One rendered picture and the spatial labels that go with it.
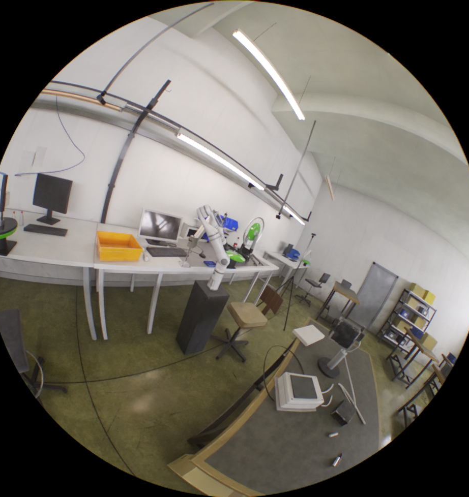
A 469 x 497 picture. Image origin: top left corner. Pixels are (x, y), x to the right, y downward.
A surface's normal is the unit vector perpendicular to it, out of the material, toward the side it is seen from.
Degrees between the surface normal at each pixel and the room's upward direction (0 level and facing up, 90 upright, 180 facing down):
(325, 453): 0
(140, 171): 90
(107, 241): 86
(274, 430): 0
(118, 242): 86
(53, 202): 90
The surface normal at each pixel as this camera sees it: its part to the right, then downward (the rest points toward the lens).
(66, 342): 0.39, -0.90
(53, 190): 0.44, 0.38
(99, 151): 0.67, 0.43
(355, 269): -0.63, -0.10
